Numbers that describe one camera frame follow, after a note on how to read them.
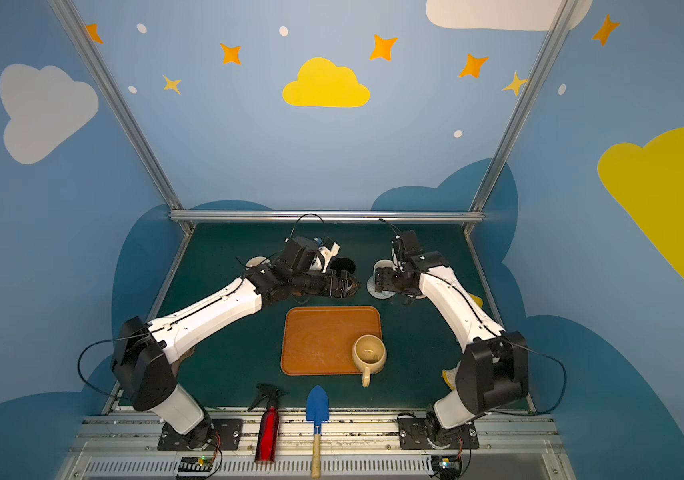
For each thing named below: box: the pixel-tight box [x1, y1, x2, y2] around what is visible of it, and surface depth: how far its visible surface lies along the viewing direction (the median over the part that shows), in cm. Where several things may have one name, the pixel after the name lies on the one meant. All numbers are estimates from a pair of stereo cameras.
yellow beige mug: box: [352, 334, 387, 388], surface depth 82 cm
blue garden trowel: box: [306, 385, 330, 478], surface depth 79 cm
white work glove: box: [441, 360, 461, 391], surface depth 86 cm
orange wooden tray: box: [280, 306, 383, 376], surface depth 93 cm
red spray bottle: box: [247, 384, 287, 463], surface depth 75 cm
